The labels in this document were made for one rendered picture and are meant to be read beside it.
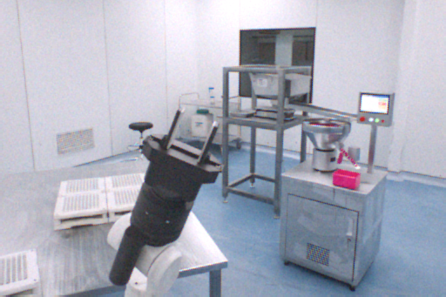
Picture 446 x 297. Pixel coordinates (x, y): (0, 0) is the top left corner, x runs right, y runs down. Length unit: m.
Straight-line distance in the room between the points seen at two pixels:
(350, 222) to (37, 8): 4.14
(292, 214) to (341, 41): 3.20
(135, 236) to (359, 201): 2.21
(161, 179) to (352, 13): 5.08
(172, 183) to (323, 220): 2.32
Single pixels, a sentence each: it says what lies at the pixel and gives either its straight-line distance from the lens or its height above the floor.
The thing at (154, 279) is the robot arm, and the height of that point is 1.33.
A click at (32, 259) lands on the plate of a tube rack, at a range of 1.61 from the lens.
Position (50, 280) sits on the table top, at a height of 0.85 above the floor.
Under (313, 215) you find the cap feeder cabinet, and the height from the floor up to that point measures 0.50.
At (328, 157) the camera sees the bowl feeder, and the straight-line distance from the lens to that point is 2.95.
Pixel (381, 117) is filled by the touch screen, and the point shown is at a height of 1.21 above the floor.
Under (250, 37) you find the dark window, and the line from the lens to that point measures 6.20.
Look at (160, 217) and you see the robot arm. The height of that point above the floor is 1.44.
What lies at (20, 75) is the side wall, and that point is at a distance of 4.97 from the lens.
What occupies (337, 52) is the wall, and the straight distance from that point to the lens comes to 5.56.
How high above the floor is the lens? 1.69
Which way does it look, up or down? 12 degrees down
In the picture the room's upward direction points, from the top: straight up
